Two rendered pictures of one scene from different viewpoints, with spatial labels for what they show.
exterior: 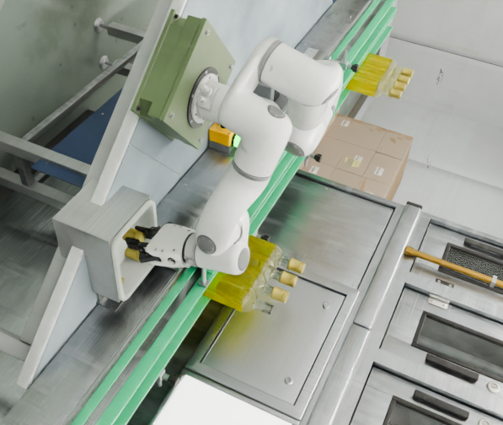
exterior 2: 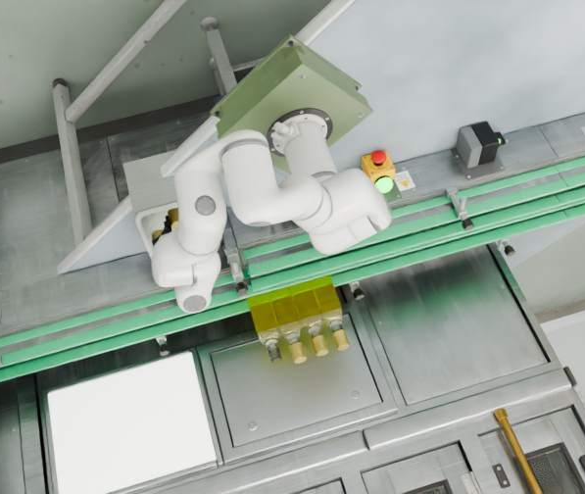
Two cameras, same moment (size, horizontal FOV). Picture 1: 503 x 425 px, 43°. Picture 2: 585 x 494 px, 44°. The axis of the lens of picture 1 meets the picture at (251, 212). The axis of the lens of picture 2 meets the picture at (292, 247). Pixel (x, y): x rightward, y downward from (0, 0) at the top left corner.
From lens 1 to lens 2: 1.03 m
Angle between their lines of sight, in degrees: 36
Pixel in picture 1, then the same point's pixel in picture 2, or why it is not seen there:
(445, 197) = not seen: outside the picture
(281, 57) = (233, 159)
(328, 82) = (249, 210)
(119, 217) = (161, 197)
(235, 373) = (223, 383)
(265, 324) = (289, 366)
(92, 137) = not seen: hidden behind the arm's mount
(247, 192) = (178, 255)
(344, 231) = (465, 343)
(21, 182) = not seen: hidden behind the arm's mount
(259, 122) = (182, 206)
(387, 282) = (435, 423)
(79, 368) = (94, 288)
